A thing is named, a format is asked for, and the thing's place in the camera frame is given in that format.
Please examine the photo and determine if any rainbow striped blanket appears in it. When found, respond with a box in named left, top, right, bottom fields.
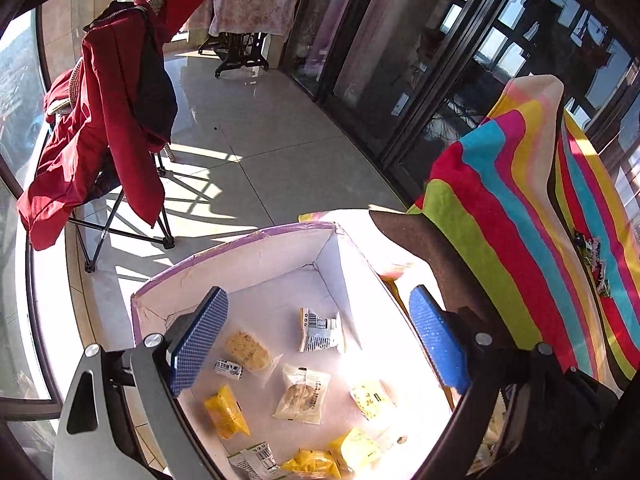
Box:
left=299, top=75, right=640, bottom=396

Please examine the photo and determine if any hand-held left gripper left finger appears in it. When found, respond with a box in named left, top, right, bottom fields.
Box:
left=52, top=286, right=229, bottom=480

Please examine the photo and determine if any red jacket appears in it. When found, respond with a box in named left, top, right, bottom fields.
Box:
left=16, top=0, right=207, bottom=252

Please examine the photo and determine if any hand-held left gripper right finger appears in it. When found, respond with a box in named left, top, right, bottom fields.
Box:
left=409, top=285, right=576, bottom=480

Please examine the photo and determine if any clear cookie packet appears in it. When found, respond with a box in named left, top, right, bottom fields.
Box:
left=273, top=363, right=332, bottom=426

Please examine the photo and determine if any white barcode snack packet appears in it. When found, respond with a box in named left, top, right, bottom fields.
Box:
left=227, top=442, right=279, bottom=480
left=298, top=307, right=347, bottom=354

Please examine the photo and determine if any pile of mixed snacks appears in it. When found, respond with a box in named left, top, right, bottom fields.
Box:
left=574, top=230, right=612, bottom=299

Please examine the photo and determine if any pink curtain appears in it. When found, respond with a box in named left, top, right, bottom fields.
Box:
left=299, top=0, right=352, bottom=82

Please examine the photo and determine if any white blue candy packet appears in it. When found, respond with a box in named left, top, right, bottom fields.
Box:
left=214, top=358, right=244, bottom=380

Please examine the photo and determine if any yellow cake packet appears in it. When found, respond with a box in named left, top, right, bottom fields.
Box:
left=327, top=427, right=383, bottom=476

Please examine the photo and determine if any yellow snack packet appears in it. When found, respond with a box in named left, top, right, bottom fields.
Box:
left=280, top=448, right=342, bottom=480
left=203, top=384, right=251, bottom=440

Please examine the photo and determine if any white cardboard box purple trim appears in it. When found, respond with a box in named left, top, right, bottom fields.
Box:
left=131, top=222, right=457, bottom=480

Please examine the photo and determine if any folding chair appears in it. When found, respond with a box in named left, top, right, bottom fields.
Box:
left=47, top=55, right=177, bottom=274

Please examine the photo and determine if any clear cake packet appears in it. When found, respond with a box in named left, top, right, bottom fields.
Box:
left=224, top=329, right=283, bottom=383

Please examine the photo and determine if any floral tablecloth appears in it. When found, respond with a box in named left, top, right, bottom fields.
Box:
left=184, top=0, right=304, bottom=39

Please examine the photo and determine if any black garment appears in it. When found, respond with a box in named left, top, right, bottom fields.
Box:
left=132, top=4, right=179, bottom=144

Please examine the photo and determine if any pale clear snack packet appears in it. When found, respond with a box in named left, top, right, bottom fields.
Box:
left=349, top=380, right=397, bottom=422

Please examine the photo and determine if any black iron table frame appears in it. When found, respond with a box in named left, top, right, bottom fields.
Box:
left=198, top=31, right=271, bottom=79

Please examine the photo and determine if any clear serrated snack packet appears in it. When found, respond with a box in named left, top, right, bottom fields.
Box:
left=469, top=392, right=507, bottom=477

